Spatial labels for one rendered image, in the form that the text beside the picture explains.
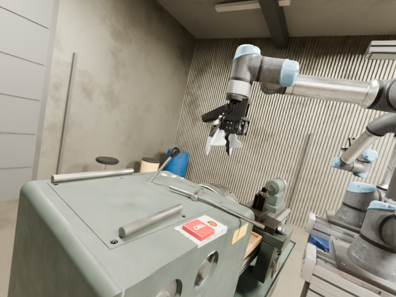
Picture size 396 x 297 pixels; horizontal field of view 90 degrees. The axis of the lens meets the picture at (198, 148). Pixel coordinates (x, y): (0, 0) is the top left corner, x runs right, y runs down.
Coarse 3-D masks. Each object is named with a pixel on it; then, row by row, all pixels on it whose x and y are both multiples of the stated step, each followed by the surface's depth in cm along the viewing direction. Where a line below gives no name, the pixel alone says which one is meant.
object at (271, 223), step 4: (268, 216) 145; (264, 220) 136; (268, 220) 137; (272, 220) 139; (276, 220) 141; (264, 224) 130; (268, 224) 132; (272, 224) 133; (276, 224) 134; (280, 224) 140; (260, 228) 131; (264, 228) 130; (268, 228) 128; (272, 228) 127; (276, 228) 131; (268, 232) 128; (272, 232) 127
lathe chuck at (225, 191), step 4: (212, 184) 97; (216, 184) 99; (220, 184) 101; (216, 188) 94; (220, 188) 96; (224, 188) 98; (224, 192) 94; (228, 192) 96; (228, 196) 93; (232, 200) 93; (236, 200) 96
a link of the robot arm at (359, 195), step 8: (352, 184) 110; (360, 184) 108; (368, 184) 110; (352, 192) 109; (360, 192) 106; (368, 192) 105; (376, 192) 106; (344, 200) 113; (352, 200) 109; (360, 200) 106; (368, 200) 105; (376, 200) 105; (360, 208) 106
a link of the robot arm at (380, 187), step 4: (392, 152) 108; (392, 156) 107; (392, 160) 106; (388, 164) 108; (392, 164) 106; (388, 168) 108; (392, 168) 106; (388, 172) 107; (392, 172) 105; (384, 176) 109; (388, 176) 107; (384, 180) 108; (388, 180) 106; (380, 184) 109; (384, 184) 108; (388, 184) 106; (380, 188) 108; (384, 188) 106; (384, 192) 106
